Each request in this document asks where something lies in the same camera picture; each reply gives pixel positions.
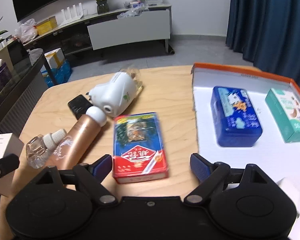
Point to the rose gold bottle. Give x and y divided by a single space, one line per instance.
76 142

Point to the yellow box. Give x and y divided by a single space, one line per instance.
46 25

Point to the black power adapter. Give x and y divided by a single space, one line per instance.
79 105

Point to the orange-rimmed white tray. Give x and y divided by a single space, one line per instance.
279 159

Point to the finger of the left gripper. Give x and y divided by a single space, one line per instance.
8 164

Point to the black side table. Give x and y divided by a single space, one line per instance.
21 85

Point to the white router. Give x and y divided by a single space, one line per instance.
72 14

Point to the white tv cabinet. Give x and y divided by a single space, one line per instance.
107 30

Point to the blue curtain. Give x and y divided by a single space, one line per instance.
267 33

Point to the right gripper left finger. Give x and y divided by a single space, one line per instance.
102 167

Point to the red blue card box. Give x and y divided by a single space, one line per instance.
138 149

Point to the white labelled box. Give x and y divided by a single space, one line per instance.
9 144

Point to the white plug-in vaporizer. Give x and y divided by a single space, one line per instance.
117 94

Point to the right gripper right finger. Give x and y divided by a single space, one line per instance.
200 167

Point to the clear refill bottle white cap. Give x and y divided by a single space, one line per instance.
39 148

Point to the teal rectangular box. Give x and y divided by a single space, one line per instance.
285 108

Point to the blue bag on floor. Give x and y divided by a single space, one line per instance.
61 75

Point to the blue rectangular box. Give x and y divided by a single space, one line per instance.
234 117

